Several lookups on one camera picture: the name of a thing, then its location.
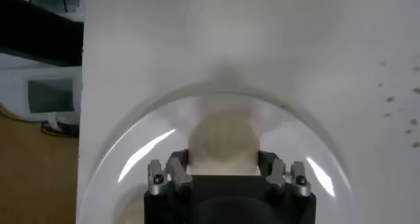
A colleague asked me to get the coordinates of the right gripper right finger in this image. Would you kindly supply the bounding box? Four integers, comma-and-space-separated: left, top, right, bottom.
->
257, 149, 312, 197

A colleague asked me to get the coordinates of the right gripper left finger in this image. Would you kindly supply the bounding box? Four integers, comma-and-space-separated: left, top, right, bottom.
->
147, 148, 194, 196

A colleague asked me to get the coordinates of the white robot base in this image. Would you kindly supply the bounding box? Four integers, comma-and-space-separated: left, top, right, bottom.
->
0, 0, 87, 126

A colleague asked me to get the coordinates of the white round plate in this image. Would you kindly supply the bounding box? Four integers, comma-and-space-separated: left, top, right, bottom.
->
77, 87, 357, 224

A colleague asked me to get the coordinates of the dark specks stain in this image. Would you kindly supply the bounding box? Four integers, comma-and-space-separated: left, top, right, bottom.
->
377, 59, 420, 149

